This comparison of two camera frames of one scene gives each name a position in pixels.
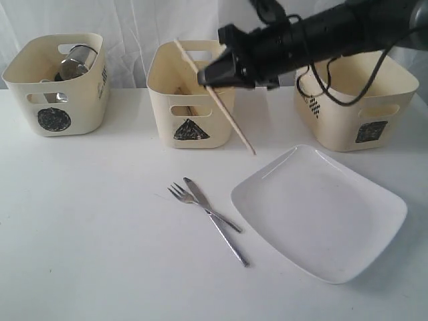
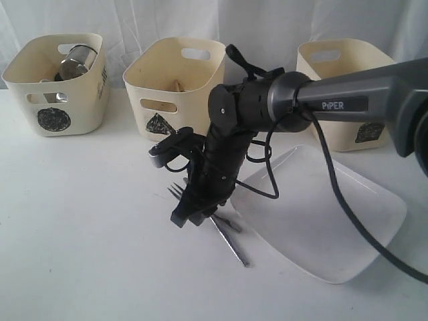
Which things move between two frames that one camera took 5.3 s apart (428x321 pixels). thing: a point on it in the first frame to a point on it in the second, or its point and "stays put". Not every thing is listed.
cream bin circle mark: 55,108 stays put
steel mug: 78,61 stays put
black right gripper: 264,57 to 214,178
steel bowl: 55,97 stays put
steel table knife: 206,206 stays put
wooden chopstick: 188,106 to 177,86
